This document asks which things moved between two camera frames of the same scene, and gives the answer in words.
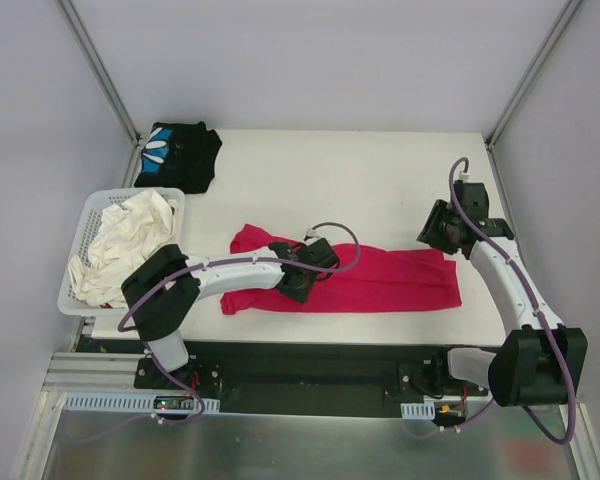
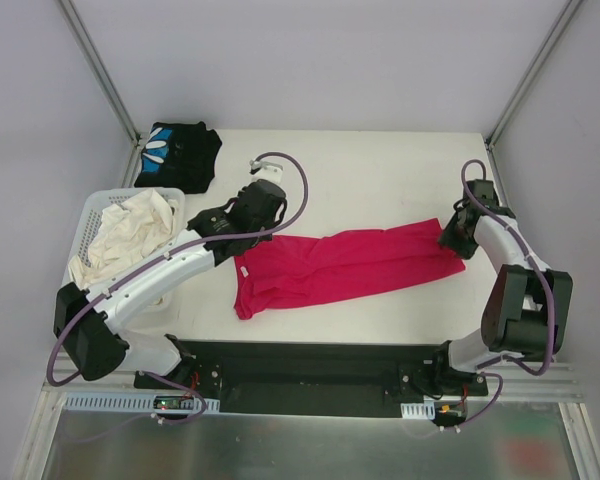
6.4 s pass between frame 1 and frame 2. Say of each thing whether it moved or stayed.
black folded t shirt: stayed
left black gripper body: moved
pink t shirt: moved
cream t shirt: stayed
